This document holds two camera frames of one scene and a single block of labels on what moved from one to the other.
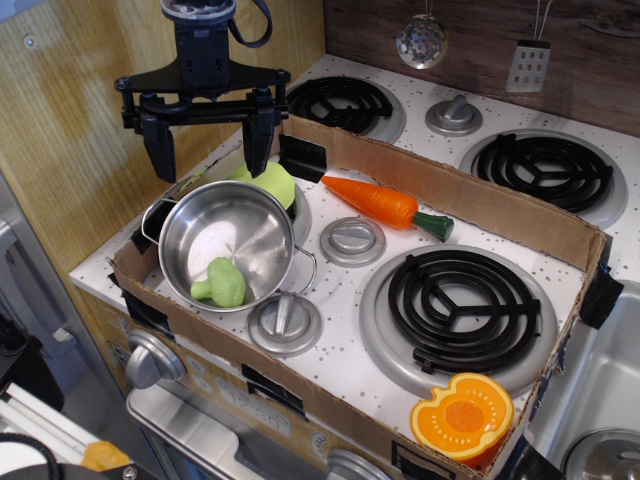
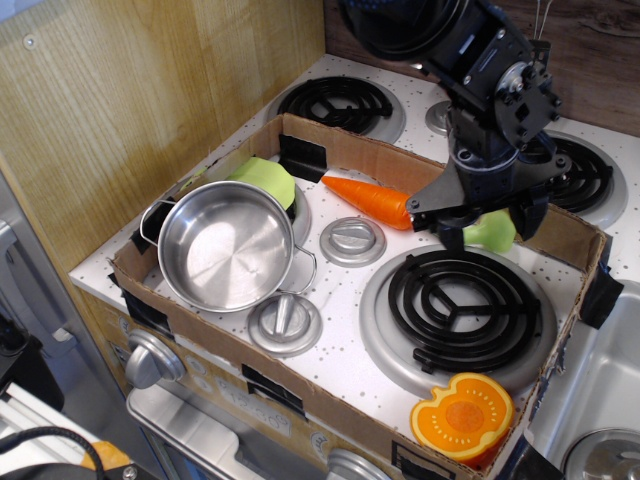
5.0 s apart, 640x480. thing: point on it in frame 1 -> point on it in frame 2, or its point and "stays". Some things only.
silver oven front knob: [149, 359] stays
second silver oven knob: [346, 465] stays
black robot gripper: [204, 82] -> [483, 175]
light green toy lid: [275, 180] stays
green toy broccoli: [225, 285] -> [494, 230]
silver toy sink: [586, 419] stays
